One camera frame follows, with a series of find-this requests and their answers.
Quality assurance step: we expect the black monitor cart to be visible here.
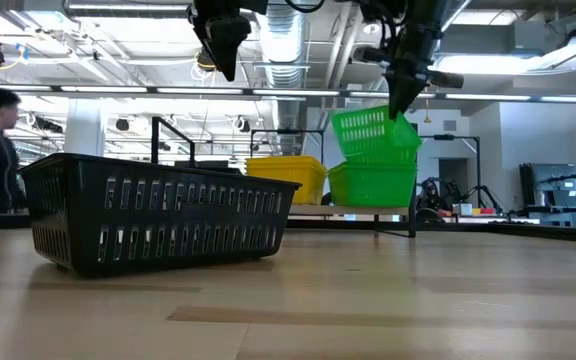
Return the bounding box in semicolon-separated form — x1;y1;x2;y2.
517;162;576;229

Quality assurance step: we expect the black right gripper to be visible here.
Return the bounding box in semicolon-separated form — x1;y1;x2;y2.
351;22;465;122

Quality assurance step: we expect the black ceiling-mounted device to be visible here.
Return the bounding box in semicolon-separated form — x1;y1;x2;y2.
195;47;219;71

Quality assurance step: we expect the wooden shelf with black frame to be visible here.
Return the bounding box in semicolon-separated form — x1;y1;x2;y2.
150;115;419;239

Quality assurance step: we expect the white square column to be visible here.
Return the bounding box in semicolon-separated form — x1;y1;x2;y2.
63;97;107;160

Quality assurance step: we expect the black plastic slotted basket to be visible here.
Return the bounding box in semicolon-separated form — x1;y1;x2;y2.
19;152;303;279
170;158;249;177

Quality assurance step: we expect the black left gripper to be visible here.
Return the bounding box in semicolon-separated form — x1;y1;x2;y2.
186;0;270;84

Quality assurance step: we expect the yellow plastic slotted basket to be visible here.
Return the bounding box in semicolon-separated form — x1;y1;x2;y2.
245;155;328;163
246;167;328;205
245;160;328;170

